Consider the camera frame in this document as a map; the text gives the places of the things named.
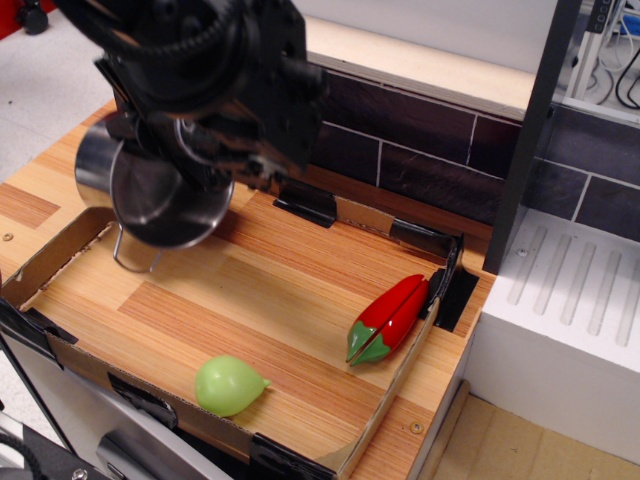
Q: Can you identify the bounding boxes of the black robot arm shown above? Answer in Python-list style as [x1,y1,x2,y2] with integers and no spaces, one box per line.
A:
[58,1,329,190]

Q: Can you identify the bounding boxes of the white toy sink drainboard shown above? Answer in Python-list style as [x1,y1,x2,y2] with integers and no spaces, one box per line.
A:
[464,210,639,462]

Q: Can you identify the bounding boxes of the light wooden shelf board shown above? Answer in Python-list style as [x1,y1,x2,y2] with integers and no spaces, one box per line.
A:
[304,16,535,121]

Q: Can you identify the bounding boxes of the stainless steel pot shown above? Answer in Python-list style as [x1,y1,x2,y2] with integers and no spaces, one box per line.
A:
[74,113,234,273]

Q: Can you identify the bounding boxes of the black caster wheel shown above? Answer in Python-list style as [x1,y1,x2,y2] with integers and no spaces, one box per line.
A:
[16,0,49,36]

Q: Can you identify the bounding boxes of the black cables in background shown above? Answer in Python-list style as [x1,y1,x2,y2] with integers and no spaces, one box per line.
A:
[584,0,640,109]

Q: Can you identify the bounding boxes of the dark grey shelf post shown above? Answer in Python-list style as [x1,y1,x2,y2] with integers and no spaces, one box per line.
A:
[483,1,581,274]

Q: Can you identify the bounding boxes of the green toy pear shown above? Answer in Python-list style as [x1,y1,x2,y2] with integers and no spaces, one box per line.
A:
[194,355,271,418]

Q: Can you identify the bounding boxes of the cardboard fence with black tape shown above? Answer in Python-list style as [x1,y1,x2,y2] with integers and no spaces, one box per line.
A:
[1,188,487,479]

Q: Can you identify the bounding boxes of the red toy chili pepper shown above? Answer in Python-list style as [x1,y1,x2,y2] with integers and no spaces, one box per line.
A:
[346,275,429,366]

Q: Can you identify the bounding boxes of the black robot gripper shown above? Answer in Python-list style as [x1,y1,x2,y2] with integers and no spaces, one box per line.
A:
[93,54,291,194]

